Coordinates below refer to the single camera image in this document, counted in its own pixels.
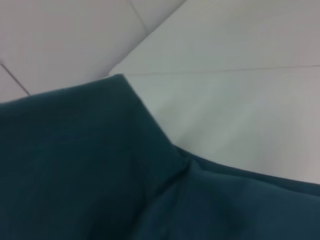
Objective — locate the teal blue printed T-shirt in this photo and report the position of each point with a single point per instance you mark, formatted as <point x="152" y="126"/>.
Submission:
<point x="100" y="162"/>

